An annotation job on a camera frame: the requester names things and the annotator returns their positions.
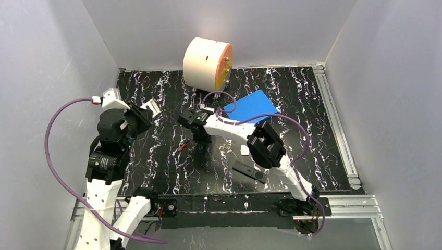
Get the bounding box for white remote control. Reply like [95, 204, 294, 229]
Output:
[141, 99, 161, 118]

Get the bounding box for white battery cover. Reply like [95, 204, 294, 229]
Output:
[240, 145, 250, 156]

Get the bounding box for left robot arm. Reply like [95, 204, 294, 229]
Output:
[75, 99, 161, 249]

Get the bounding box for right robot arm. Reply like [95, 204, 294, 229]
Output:
[177, 108, 320, 206]

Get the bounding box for black remote control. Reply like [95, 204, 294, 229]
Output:
[232, 161, 267, 184]

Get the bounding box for blue foam pad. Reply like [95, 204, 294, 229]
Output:
[227, 90, 279, 121]

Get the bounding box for white cylinder orange face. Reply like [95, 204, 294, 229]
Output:
[182, 37, 234, 98]

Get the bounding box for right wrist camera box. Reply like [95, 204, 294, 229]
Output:
[200, 103, 215, 115]

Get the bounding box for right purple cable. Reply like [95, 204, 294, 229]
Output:
[202, 91, 326, 237]

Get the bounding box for purple cable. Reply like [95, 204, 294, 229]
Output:
[44, 98, 168, 245]
[202, 91, 326, 237]

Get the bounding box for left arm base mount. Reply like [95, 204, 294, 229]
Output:
[157, 197, 178, 218]

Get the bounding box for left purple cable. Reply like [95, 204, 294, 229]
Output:
[44, 98, 168, 245]

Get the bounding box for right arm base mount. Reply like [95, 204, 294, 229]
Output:
[276, 197, 332, 218]

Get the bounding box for aluminium frame rail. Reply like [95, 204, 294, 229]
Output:
[312, 63, 391, 249]

